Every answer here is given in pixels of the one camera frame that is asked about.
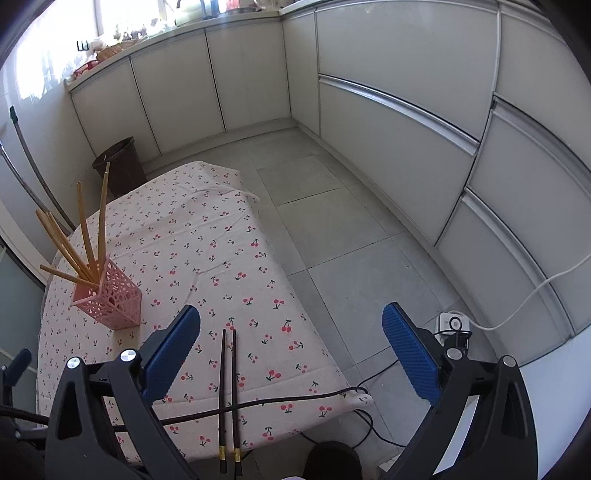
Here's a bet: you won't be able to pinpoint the cherry print tablecloth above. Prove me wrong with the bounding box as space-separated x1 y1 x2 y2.
36 161 376 464

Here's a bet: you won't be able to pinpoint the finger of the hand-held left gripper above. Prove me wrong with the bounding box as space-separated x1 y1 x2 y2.
0 348 33 402

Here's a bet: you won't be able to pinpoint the brown trash bin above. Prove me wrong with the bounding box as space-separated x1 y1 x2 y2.
92 137 148 200

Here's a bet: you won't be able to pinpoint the white kitchen cabinets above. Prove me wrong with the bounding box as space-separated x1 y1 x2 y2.
69 0 591 365

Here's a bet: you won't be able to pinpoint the dark chopstick gold band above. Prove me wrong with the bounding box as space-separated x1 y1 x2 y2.
231 329 243 477
218 329 229 476

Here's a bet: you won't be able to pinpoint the pink perforated basket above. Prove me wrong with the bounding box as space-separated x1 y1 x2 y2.
69 256 141 329

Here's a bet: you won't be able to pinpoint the wooden chopstick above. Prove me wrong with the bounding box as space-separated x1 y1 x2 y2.
98 161 112 278
76 181 99 281
46 211 93 281
39 264 88 286
35 210 88 282

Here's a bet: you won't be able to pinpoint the wicker basket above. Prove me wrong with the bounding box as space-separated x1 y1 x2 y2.
96 39 139 62

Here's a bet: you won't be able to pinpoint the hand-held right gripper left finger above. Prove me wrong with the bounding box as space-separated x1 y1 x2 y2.
44 304 201 480

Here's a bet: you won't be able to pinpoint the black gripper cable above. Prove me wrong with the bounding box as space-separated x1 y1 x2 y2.
0 388 409 448

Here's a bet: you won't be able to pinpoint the dark round object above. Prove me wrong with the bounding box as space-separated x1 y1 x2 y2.
307 440 363 480

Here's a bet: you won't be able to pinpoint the white cable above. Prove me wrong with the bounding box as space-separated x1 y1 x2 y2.
466 254 591 331

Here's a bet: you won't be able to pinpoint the white power strip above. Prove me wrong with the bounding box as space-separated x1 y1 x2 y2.
436 311 474 344

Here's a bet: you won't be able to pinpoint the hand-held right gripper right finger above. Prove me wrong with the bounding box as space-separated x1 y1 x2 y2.
382 302 539 480

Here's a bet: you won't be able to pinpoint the mop handle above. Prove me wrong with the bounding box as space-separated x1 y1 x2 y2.
9 106 77 229
0 142 70 232

